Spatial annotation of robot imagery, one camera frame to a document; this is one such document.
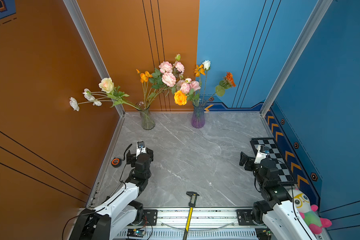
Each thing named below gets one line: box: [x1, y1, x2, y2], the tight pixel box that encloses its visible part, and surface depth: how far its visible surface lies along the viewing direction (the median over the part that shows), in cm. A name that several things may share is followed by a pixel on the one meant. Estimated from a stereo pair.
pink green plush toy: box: [292, 188, 333, 234], surface depth 72 cm
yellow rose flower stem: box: [174, 90, 188, 106], surface depth 74 cm
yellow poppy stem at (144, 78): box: [136, 69, 153, 108], surface depth 89 cm
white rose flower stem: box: [201, 60, 211, 103], surface depth 93 cm
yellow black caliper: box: [182, 191, 200, 240], surface depth 79 cm
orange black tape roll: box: [111, 157, 122, 168], surface depth 92 cm
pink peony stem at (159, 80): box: [149, 68, 177, 102], surface depth 77 cm
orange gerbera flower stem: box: [205, 71, 236, 104], surface depth 90 cm
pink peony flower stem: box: [188, 80, 201, 104], surface depth 95 cm
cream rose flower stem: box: [98, 77, 140, 111], surface depth 77 cm
